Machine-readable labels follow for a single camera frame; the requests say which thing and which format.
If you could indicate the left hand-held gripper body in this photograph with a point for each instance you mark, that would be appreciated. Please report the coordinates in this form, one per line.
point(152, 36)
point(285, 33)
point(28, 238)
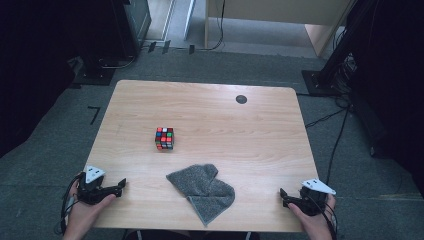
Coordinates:
point(90, 190)

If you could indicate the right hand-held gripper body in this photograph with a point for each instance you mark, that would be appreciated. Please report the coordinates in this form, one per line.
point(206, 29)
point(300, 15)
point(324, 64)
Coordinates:
point(313, 201)

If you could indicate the multicoloured puzzle cube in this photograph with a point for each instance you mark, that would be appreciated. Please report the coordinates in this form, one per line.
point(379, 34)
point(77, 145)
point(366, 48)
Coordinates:
point(164, 138)

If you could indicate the grey terry cloth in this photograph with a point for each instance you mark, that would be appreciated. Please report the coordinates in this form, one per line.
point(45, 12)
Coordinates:
point(203, 193)

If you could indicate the person's right hand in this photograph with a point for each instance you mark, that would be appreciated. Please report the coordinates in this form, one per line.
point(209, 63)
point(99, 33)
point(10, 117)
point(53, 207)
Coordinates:
point(315, 225)

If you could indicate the person's left hand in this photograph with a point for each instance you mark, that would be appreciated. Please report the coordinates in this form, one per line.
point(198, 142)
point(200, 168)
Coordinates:
point(83, 215)

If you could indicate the person's dark clothing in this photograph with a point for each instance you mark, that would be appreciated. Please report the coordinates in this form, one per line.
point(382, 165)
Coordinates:
point(193, 235)

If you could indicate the dark round table grommet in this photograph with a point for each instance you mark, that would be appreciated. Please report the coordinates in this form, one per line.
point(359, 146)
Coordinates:
point(241, 99)

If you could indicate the dark curtain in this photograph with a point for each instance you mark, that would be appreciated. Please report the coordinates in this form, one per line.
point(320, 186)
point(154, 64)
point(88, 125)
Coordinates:
point(40, 66)
point(396, 83)

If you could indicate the small black floor marker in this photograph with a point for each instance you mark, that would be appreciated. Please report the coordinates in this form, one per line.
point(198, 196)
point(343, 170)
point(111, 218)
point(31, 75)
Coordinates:
point(166, 46)
point(151, 46)

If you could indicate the black metal stand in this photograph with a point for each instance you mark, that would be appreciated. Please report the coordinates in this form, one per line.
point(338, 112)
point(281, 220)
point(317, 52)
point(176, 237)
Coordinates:
point(336, 50)

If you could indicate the black computer tower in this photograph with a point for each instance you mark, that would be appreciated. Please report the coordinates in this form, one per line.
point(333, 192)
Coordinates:
point(133, 26)

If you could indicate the black stand base plate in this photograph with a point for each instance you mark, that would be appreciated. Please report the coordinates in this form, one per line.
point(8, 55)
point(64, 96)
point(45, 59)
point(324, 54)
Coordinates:
point(95, 75)

